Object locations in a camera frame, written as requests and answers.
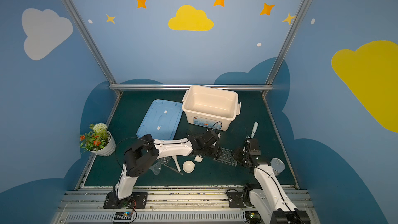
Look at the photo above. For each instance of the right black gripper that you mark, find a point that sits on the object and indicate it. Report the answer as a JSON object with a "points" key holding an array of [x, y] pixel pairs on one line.
{"points": [[239, 156]]}

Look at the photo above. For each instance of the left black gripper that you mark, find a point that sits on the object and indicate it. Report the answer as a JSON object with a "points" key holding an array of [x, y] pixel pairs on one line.
{"points": [[214, 152]]}

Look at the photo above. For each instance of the clear test tube rack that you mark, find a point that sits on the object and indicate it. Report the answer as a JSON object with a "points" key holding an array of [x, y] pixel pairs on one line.
{"points": [[225, 157]]}

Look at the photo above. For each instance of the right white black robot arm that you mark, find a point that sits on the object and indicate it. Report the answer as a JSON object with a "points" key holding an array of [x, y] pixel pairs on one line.
{"points": [[268, 198]]}

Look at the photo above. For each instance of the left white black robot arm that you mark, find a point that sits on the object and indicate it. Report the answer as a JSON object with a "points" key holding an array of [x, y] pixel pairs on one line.
{"points": [[139, 158]]}

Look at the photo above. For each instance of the small white crucible cup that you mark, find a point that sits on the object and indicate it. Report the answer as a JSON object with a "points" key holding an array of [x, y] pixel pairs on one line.
{"points": [[198, 158]]}

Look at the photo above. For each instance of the white ceramic mortar bowl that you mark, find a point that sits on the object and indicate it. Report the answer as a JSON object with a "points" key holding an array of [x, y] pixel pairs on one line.
{"points": [[188, 166]]}

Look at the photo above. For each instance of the light blue plastic scoop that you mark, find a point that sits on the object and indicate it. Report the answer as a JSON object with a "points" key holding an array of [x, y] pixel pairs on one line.
{"points": [[253, 132]]}

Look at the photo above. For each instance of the white ceramic pestle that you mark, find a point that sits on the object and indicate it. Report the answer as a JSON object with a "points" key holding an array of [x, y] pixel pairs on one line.
{"points": [[176, 163]]}

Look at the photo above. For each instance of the clear plastic beaker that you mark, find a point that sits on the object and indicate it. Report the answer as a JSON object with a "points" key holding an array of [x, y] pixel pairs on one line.
{"points": [[278, 166]]}

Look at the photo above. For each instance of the white plastic storage bin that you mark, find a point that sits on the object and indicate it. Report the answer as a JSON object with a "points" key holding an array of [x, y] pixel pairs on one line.
{"points": [[210, 107]]}

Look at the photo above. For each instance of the glass stirring rod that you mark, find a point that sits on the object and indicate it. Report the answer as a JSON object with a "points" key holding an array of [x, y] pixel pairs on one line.
{"points": [[175, 170]]}

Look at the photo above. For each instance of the clear glass petri dish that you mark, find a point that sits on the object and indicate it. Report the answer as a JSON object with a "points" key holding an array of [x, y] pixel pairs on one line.
{"points": [[165, 160]]}

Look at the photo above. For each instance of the light blue bin lid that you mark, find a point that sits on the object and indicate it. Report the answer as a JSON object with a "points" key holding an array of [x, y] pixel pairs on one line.
{"points": [[161, 120]]}

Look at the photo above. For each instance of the clear plastic funnel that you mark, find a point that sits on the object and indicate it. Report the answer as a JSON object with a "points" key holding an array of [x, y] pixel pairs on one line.
{"points": [[156, 168]]}

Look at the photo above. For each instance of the right controller circuit board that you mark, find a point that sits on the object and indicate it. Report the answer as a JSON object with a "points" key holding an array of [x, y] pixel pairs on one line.
{"points": [[253, 218]]}

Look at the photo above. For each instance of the controller circuit board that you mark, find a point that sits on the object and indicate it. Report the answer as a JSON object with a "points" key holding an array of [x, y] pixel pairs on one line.
{"points": [[253, 218], [123, 217]]}

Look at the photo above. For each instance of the potted flower plant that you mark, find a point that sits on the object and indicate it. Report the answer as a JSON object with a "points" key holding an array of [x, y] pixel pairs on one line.
{"points": [[98, 141]]}

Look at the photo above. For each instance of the left controller circuit board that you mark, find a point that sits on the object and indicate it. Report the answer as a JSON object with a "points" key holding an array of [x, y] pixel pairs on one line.
{"points": [[123, 217]]}

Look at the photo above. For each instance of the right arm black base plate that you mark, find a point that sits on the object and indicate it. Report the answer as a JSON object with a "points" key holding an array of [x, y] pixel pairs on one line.
{"points": [[239, 199]]}

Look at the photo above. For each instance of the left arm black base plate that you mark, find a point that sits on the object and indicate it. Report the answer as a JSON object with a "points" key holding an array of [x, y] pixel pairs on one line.
{"points": [[137, 200]]}

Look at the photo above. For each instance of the aluminium rail base frame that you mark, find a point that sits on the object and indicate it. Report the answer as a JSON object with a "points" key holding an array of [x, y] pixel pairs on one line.
{"points": [[165, 205]]}

